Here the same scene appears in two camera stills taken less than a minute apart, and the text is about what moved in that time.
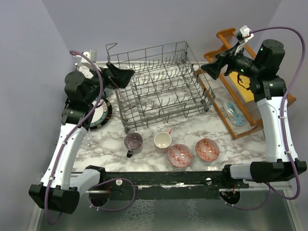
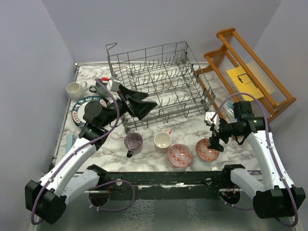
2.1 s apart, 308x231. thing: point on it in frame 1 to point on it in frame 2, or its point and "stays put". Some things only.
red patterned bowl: [207, 150] stays put
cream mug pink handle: [162, 141] stays put
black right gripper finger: [213, 69] to [214, 141]
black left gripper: [120, 78] to [140, 109]
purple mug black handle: [133, 142] stays put
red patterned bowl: [179, 155] stays put
